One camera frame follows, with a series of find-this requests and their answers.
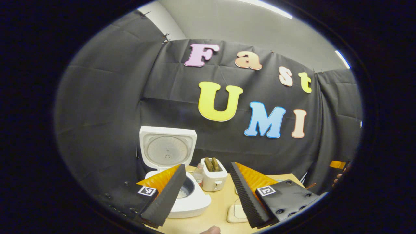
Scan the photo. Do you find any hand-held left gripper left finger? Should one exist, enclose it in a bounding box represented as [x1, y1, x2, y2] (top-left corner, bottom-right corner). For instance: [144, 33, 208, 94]
[101, 164, 188, 228]

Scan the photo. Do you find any clear plastic bottle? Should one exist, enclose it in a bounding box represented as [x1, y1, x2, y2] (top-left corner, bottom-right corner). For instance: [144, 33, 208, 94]
[193, 163, 205, 188]

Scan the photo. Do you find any white toaster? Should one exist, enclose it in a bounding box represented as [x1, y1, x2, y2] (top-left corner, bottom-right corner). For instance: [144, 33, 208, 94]
[200, 157, 229, 192]

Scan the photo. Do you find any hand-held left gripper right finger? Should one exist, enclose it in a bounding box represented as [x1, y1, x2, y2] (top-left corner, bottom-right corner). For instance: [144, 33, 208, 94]
[230, 162, 321, 229]

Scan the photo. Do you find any white rice cooker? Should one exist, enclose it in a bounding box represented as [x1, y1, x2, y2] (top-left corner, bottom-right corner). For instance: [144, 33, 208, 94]
[139, 126, 212, 219]

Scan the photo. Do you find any clear tray of rice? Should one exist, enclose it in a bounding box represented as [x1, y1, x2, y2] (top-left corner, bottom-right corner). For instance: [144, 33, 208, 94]
[227, 199, 249, 224]

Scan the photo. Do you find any black backdrop cloth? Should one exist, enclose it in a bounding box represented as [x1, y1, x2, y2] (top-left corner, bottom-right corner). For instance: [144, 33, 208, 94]
[55, 10, 363, 195]

